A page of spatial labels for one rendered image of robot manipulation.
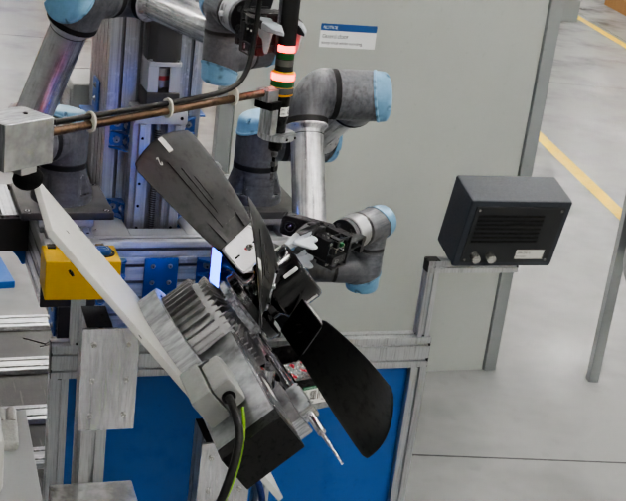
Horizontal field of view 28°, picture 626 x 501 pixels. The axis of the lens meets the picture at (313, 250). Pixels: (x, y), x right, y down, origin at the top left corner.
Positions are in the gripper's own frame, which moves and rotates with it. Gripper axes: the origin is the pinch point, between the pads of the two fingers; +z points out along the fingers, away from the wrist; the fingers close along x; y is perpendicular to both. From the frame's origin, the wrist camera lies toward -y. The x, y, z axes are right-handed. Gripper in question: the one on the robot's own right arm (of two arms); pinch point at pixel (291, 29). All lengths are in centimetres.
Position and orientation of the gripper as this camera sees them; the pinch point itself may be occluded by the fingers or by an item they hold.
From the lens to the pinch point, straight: 226.5
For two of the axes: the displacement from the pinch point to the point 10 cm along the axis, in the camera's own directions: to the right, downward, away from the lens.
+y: -1.2, 9.3, 3.5
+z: 4.5, 3.7, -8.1
